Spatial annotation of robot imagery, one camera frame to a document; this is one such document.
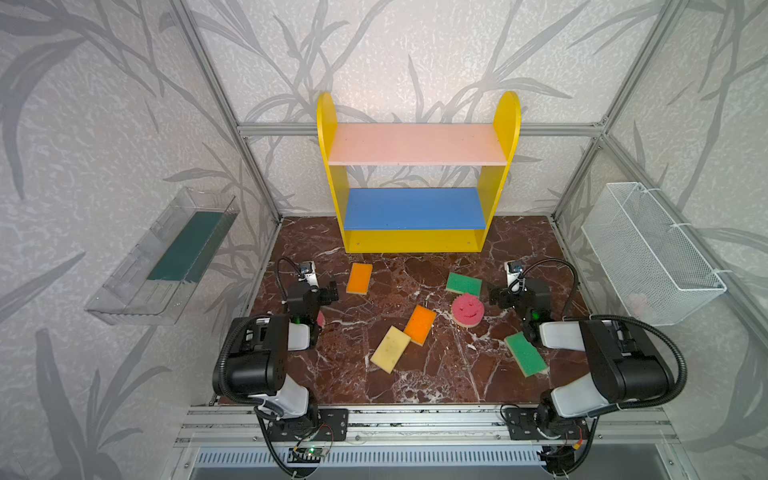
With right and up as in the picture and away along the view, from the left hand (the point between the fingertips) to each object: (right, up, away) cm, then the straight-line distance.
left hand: (319, 276), depth 94 cm
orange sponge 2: (+32, -14, -3) cm, 35 cm away
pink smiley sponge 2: (+1, -13, -3) cm, 14 cm away
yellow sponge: (+23, -20, -10) cm, 32 cm away
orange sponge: (+11, -2, +9) cm, 14 cm away
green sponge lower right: (+63, -22, -9) cm, 67 cm away
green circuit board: (+3, -41, -22) cm, 47 cm away
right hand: (+59, 0, +1) cm, 59 cm away
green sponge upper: (+47, -4, +6) cm, 48 cm away
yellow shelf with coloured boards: (+32, +18, +7) cm, 37 cm away
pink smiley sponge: (+47, -10, -3) cm, 48 cm away
